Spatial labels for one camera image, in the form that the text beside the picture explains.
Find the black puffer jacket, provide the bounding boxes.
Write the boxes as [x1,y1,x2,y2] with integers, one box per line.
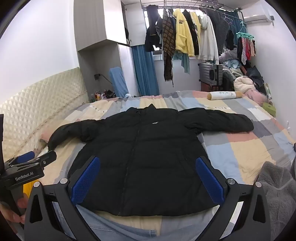
[47,103,255,217]

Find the teal clip hanger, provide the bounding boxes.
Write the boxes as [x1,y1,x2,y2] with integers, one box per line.
[236,20,255,40]

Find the yellow cloth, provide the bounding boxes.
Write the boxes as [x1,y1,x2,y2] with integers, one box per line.
[23,181,36,200]

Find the metal clothes rack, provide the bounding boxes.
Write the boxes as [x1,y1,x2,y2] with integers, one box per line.
[141,0,244,15]

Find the light blue jeans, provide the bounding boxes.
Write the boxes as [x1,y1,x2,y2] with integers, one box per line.
[76,205,163,241]

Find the green box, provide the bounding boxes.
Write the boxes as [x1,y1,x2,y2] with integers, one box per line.
[262,103,277,118]

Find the person's left hand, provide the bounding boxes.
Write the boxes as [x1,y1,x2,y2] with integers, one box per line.
[0,192,30,234]

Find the blue curtain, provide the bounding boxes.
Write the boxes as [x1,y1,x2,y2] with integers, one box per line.
[131,45,160,96]

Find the patchwork bed quilt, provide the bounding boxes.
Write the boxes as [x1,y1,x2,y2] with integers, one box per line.
[35,89,296,241]

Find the white hoodie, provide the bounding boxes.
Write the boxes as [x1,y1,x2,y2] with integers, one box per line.
[198,14,219,65]

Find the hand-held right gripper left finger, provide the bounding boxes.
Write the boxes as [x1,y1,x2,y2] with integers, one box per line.
[23,156,102,241]

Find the cream quilted headboard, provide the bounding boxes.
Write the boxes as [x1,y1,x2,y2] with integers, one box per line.
[0,67,89,163]

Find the dark red cabinet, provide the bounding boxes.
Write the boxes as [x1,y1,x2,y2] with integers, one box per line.
[200,81,223,93]

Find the white wardrobe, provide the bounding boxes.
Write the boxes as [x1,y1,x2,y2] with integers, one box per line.
[73,0,139,102]

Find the pink pillow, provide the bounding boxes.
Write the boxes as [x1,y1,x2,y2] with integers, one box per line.
[245,89,270,104]

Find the grey fleece garment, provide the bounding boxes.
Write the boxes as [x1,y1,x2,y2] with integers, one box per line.
[255,161,296,241]

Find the light teal garment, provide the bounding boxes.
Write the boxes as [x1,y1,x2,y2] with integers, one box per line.
[173,51,191,75]

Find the grey suitcase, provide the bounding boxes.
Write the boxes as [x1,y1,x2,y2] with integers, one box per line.
[198,62,224,88]

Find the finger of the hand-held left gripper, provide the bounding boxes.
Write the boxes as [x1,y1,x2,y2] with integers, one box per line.
[8,151,36,166]
[14,150,57,170]

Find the hanging black jacket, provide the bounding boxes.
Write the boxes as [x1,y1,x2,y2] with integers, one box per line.
[144,5,163,53]

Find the white air conditioner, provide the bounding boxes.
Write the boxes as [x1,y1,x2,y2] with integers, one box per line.
[243,14,275,25]

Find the black charger cable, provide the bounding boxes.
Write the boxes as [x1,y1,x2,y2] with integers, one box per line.
[99,74,116,93]

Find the hanging small clothes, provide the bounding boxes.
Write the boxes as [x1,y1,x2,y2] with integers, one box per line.
[237,37,257,66]

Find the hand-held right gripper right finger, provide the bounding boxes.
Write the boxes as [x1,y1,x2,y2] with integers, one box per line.
[195,156,271,241]

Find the hanging black printed garment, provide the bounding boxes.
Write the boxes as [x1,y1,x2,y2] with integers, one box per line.
[184,10,200,55]

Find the cream plush blanket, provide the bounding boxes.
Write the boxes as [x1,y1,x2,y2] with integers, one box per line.
[233,76,256,93]

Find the yellow hoodie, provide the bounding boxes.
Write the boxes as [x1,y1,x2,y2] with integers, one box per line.
[173,9,195,57]

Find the white rolled cylinder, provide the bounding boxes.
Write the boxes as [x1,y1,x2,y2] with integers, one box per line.
[208,90,244,101]

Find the dark grey sweater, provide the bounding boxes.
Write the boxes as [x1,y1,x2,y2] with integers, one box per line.
[201,6,232,56]

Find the light blue folded cushion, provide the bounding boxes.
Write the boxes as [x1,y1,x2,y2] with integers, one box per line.
[109,67,130,99]

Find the cluster of small bottles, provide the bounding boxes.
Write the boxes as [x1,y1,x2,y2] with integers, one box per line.
[91,89,116,102]

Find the pile of clothes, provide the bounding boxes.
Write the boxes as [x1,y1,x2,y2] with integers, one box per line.
[218,49,267,93]

